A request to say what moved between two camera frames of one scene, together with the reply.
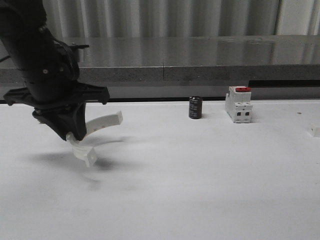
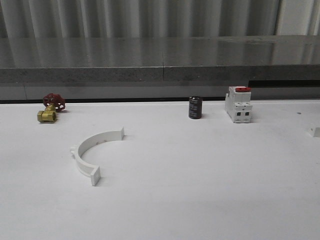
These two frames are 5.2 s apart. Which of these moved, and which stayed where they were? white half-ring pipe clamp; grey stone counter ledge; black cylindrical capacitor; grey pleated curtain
Moved: white half-ring pipe clamp
Stayed: black cylindrical capacitor; grey pleated curtain; grey stone counter ledge
